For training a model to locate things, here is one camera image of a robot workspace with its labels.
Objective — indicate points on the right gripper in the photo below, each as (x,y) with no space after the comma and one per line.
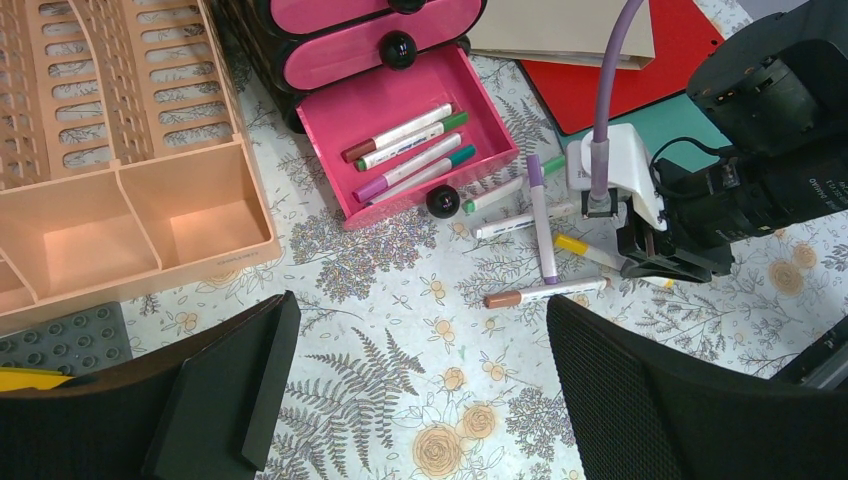
(734,201)

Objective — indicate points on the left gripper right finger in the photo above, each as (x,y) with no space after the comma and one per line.
(642,410)

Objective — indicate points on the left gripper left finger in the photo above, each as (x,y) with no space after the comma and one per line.
(205,407)

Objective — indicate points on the yellow cap white marker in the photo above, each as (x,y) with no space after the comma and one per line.
(613,262)

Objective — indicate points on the light green cap marker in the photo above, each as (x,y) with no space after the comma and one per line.
(491,196)

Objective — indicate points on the purple cap white marker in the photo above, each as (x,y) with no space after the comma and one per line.
(535,176)

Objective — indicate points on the teal cap white marker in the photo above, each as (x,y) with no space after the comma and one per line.
(433,171)

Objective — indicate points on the green cap white marker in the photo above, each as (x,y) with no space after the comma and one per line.
(409,141)

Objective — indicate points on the pink cap white marker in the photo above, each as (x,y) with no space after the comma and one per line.
(392,177)

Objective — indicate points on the brown cap white marker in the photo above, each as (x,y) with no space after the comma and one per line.
(383,139)

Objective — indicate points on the pink bottom drawer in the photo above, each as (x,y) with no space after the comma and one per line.
(343,115)

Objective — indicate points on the pink drawer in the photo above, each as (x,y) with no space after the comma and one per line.
(302,17)
(343,115)
(320,61)

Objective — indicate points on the pink top drawer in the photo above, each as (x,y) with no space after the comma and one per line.
(302,17)

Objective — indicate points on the black drawer cabinet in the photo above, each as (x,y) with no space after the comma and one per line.
(263,43)

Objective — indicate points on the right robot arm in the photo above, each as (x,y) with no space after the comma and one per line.
(777,90)

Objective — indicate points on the teal folder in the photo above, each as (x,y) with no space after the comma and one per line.
(671,118)

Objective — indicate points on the gray building baseplate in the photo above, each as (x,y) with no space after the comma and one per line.
(73,345)

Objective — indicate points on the tan cap white marker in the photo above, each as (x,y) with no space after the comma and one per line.
(513,298)

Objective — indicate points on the red folder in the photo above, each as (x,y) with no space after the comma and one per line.
(683,39)

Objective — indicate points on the plain white marker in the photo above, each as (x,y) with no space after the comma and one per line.
(519,222)

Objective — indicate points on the yellow plastic block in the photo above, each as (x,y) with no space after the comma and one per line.
(14,379)

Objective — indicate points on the beige cardboard sheet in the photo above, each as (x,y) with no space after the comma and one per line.
(571,32)

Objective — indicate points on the floral table mat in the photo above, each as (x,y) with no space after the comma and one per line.
(401,373)

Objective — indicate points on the peach plastic file organizer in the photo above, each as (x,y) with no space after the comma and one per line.
(126,167)

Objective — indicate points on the black mounting rail base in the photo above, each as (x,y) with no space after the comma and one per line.
(822,365)

